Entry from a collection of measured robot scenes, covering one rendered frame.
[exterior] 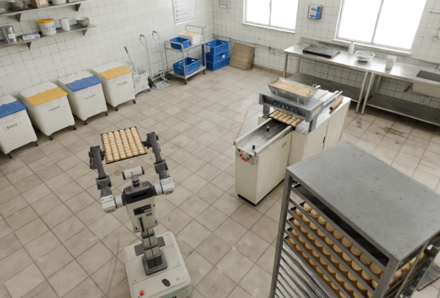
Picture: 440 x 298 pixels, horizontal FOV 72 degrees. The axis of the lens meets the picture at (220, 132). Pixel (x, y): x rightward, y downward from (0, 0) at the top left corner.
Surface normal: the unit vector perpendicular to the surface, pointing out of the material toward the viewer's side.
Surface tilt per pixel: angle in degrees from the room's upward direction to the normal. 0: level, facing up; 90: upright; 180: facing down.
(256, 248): 0
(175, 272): 0
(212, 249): 0
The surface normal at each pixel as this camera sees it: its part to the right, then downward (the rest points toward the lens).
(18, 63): 0.76, 0.35
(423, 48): -0.65, 0.43
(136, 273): -0.02, -0.83
